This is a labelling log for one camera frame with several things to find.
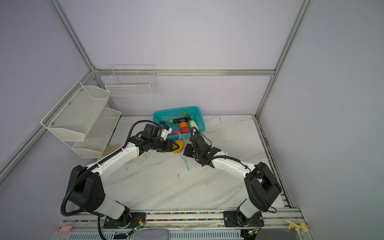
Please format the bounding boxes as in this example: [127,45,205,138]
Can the white mesh two-tier shelf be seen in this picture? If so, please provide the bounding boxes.
[41,81,121,159]

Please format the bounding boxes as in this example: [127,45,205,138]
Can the orange tangerine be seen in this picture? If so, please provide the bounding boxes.
[180,122,188,128]

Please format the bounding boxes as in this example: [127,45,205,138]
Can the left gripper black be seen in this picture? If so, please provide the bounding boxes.
[150,138,180,153]

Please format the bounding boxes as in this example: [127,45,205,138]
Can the grey cloth pad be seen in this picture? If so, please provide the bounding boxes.
[134,229,170,240]

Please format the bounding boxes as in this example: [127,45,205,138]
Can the aluminium rail base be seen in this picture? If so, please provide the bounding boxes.
[54,208,314,240]

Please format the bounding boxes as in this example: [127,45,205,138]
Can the beige tape scraps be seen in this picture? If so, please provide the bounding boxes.
[286,220,310,234]

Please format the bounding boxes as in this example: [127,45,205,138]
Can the white wire wall basket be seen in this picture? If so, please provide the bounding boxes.
[105,65,157,97]

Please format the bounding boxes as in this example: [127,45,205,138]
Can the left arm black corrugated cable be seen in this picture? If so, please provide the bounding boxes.
[60,119,161,240]

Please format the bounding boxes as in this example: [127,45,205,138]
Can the red bell pepper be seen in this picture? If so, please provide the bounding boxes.
[181,127,191,134]

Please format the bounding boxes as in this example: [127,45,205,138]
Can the pink sponge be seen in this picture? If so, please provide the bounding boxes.
[59,225,73,233]

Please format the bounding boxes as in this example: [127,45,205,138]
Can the teal plastic basket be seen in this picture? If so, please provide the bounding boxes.
[153,106,206,141]

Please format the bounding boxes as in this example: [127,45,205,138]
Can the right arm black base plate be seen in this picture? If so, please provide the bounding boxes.
[223,211,265,228]

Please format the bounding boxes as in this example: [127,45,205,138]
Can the clear zip bag blue zipper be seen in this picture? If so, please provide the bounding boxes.
[178,134,190,171]

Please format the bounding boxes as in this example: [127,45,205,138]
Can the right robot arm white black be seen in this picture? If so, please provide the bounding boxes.
[184,130,282,227]

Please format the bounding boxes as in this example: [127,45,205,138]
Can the orange yellow mango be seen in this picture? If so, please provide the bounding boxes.
[173,140,185,154]

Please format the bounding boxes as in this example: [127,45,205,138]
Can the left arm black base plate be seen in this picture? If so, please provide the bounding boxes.
[103,212,147,229]

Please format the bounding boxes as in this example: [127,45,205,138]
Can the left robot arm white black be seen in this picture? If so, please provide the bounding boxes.
[60,120,183,228]

